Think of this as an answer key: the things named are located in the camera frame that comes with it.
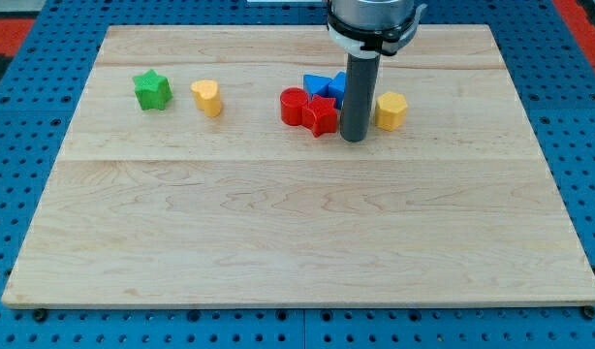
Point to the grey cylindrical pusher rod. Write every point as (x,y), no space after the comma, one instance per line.
(361,76)

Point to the yellow heart block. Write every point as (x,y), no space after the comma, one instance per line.
(206,93)

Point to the yellow hexagon block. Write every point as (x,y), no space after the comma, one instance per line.
(390,111)

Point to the blue cube block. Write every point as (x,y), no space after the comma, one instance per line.
(336,89)

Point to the red star block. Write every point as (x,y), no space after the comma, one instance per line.
(320,116)

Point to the blue triangle block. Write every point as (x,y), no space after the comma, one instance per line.
(316,85)

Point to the red cylinder block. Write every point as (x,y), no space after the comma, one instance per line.
(292,100)

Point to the light wooden board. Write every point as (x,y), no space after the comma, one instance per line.
(173,209)

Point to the green star block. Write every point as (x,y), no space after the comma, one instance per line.
(152,90)

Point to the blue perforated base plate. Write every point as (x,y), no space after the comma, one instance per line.
(39,91)

